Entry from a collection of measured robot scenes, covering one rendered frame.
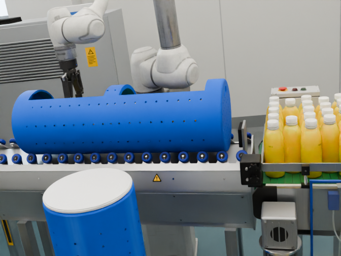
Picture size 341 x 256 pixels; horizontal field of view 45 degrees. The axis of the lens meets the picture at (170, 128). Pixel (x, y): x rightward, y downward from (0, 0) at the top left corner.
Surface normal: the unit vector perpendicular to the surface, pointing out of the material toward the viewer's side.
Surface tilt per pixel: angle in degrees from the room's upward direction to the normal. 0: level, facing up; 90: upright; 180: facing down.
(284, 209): 0
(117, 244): 90
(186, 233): 90
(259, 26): 90
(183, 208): 110
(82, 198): 0
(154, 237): 90
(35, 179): 70
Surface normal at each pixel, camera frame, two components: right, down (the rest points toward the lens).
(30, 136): -0.23, 0.44
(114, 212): 0.64, 0.18
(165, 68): -0.59, 0.36
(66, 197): -0.12, -0.94
